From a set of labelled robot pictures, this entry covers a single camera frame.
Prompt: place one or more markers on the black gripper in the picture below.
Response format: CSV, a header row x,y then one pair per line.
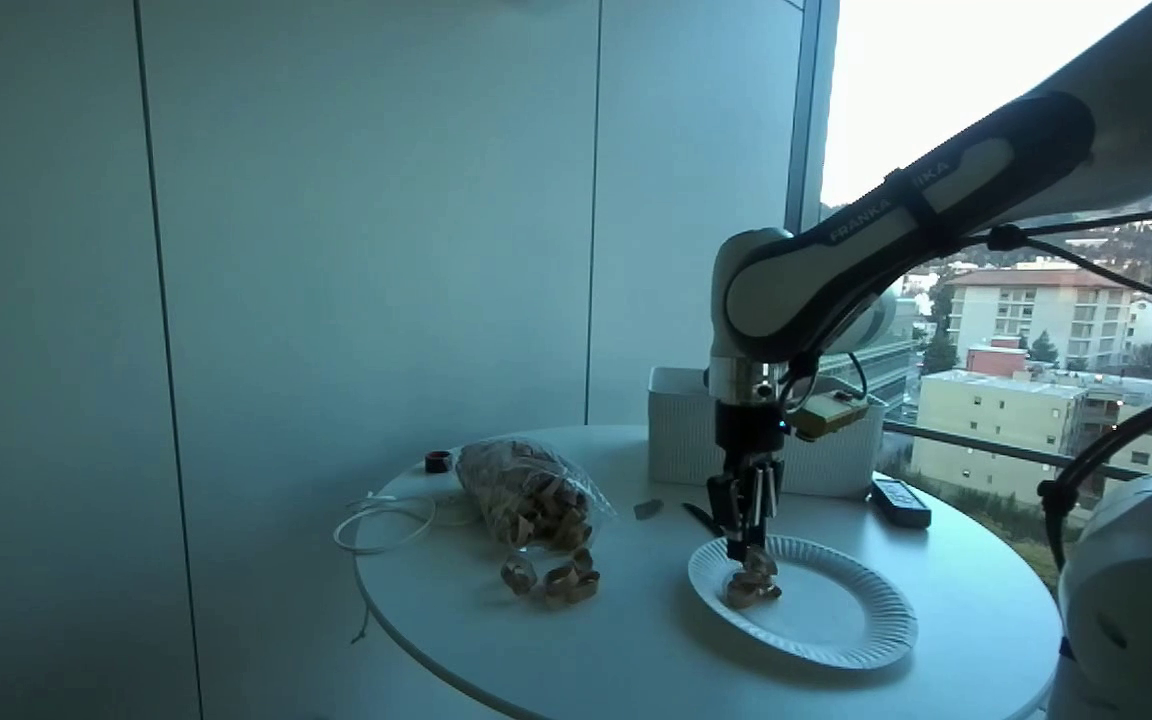
x,y
748,433

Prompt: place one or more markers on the small brown food piece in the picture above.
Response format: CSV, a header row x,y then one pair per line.
x,y
753,587

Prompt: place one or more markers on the larger elastic band clump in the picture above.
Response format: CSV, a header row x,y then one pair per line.
x,y
551,578

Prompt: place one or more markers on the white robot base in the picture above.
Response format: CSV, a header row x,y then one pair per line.
x,y
1149,603

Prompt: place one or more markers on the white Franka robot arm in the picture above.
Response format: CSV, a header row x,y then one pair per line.
x,y
856,254

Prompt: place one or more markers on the white paper plate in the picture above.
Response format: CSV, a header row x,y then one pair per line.
x,y
831,615

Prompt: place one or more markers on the small grey flat piece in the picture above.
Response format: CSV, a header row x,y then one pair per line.
x,y
650,508

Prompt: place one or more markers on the white plastic storage bin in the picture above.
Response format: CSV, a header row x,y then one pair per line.
x,y
678,425

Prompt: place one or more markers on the black rectangular remote device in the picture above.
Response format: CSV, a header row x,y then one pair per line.
x,y
896,502

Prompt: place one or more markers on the dark window railing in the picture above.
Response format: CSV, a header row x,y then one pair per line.
x,y
977,446

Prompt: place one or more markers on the beige flat-roof building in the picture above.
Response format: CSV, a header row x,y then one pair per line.
x,y
1000,422

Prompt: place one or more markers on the small black knob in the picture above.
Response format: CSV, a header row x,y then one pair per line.
x,y
438,460

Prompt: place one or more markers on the white building with red roof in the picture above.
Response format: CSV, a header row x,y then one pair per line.
x,y
1043,313

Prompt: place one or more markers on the yellow-green wrist camera board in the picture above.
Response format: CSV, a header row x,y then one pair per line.
x,y
827,414

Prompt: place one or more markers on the grey window frame post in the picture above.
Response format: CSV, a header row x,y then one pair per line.
x,y
808,80

